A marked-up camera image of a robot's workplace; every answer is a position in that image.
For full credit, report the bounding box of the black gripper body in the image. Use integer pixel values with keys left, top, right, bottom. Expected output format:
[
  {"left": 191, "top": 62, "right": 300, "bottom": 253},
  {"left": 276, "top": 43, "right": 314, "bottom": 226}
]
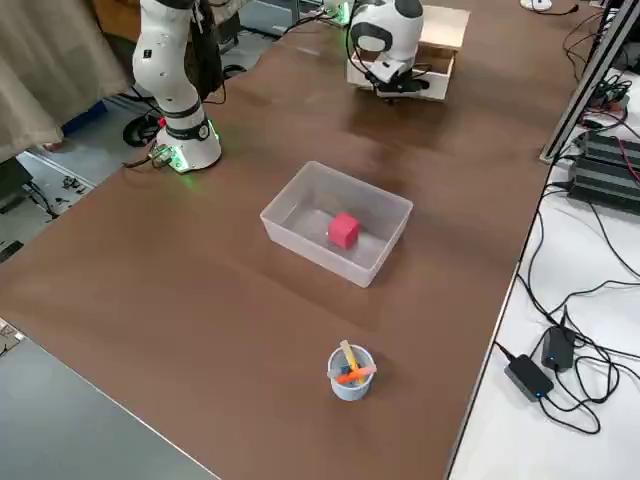
[{"left": 372, "top": 63, "right": 432, "bottom": 99}]

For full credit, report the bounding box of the aluminium frame post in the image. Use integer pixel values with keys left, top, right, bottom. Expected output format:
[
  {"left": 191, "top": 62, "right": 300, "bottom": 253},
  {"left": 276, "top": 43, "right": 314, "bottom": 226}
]
[{"left": 538, "top": 0, "right": 640, "bottom": 164}]

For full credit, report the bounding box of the red bag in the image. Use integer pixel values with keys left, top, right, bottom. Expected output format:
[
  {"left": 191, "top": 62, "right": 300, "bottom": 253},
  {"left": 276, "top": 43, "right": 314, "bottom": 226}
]
[{"left": 327, "top": 212, "right": 362, "bottom": 250}]

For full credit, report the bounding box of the small grey control box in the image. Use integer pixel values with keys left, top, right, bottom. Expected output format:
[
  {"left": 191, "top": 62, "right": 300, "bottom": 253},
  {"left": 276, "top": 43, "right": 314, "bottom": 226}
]
[{"left": 148, "top": 143, "right": 175, "bottom": 170}]

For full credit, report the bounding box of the wired electronics board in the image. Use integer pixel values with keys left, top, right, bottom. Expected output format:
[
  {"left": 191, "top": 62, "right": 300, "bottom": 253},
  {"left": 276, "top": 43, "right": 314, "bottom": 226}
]
[{"left": 582, "top": 74, "right": 632, "bottom": 126}]

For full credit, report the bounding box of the black cable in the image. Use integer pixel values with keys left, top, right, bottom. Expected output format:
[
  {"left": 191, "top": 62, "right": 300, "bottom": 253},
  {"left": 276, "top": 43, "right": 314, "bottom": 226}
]
[
  {"left": 537, "top": 357, "right": 602, "bottom": 435},
  {"left": 514, "top": 182, "right": 571, "bottom": 326}
]

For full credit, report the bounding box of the grey side table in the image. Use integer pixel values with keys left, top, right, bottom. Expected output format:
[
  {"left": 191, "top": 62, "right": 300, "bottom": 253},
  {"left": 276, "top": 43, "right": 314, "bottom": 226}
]
[{"left": 0, "top": 333, "right": 221, "bottom": 480}]

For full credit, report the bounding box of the black finned power supply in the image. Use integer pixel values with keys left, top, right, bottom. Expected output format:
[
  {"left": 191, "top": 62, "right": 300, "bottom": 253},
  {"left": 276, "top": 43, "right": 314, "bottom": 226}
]
[
  {"left": 567, "top": 157, "right": 640, "bottom": 217},
  {"left": 577, "top": 130, "right": 640, "bottom": 174}
]

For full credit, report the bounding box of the translucent pen cup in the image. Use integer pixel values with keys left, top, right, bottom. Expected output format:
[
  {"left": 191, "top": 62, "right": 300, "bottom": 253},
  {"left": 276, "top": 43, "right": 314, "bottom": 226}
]
[{"left": 327, "top": 344, "right": 377, "bottom": 403}]

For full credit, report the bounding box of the light wooden drawer cabinet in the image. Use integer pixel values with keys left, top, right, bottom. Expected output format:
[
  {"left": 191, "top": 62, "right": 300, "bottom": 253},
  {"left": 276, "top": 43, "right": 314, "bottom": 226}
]
[{"left": 417, "top": 5, "right": 472, "bottom": 55}]

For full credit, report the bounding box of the blue plastic bin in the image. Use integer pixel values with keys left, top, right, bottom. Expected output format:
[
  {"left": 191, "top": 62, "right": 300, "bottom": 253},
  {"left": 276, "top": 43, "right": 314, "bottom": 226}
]
[{"left": 58, "top": 97, "right": 109, "bottom": 137}]

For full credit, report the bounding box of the clear plastic box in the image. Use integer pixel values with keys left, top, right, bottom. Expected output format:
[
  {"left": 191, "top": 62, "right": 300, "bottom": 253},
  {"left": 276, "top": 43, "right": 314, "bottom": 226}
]
[{"left": 259, "top": 160, "right": 415, "bottom": 290}]

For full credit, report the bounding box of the yellow stick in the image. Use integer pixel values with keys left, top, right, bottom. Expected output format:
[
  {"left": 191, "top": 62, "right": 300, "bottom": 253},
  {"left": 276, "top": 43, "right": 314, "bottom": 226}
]
[{"left": 340, "top": 339, "right": 359, "bottom": 374}]

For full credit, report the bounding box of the white-fronted drawer with black handle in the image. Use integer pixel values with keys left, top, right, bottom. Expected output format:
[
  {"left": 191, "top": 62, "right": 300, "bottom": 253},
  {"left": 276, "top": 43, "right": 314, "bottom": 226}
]
[{"left": 346, "top": 47, "right": 456, "bottom": 104}]

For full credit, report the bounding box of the orange stick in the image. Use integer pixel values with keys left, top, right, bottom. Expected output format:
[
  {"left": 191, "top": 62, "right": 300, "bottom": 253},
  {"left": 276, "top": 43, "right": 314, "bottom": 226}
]
[{"left": 337, "top": 368, "right": 375, "bottom": 386}]

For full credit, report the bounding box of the beige curtain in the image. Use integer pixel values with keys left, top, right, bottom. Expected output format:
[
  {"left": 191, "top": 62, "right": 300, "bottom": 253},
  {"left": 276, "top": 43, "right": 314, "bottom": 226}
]
[{"left": 0, "top": 0, "right": 124, "bottom": 161}]

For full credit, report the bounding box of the black power adapter brick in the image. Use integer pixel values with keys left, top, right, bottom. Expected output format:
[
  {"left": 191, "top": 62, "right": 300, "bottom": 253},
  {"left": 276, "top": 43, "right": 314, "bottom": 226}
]
[
  {"left": 503, "top": 353, "right": 555, "bottom": 403},
  {"left": 541, "top": 325, "right": 576, "bottom": 371}
]

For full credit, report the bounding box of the black hanging cloth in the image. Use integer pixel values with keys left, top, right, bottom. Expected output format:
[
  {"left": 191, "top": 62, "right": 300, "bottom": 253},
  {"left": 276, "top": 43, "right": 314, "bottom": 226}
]
[{"left": 184, "top": 0, "right": 225, "bottom": 101}]

